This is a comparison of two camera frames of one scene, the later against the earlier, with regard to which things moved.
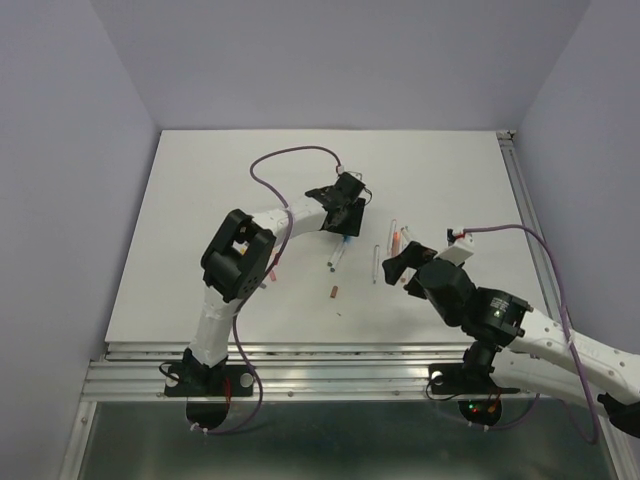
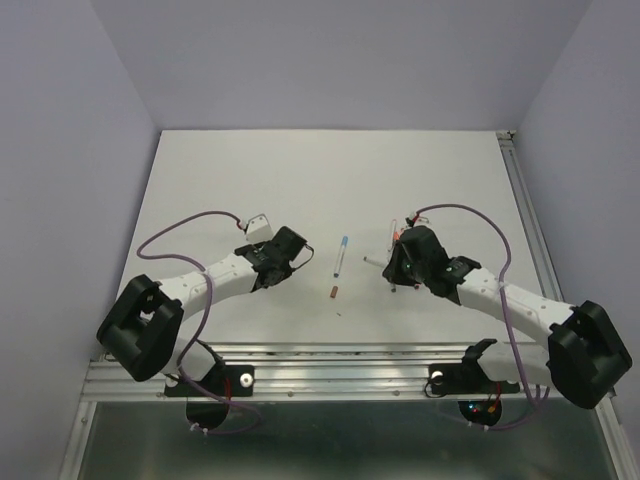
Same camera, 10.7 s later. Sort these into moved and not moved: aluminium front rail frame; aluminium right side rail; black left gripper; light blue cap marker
Moved: black left gripper; light blue cap marker
Not moved: aluminium front rail frame; aluminium right side rail
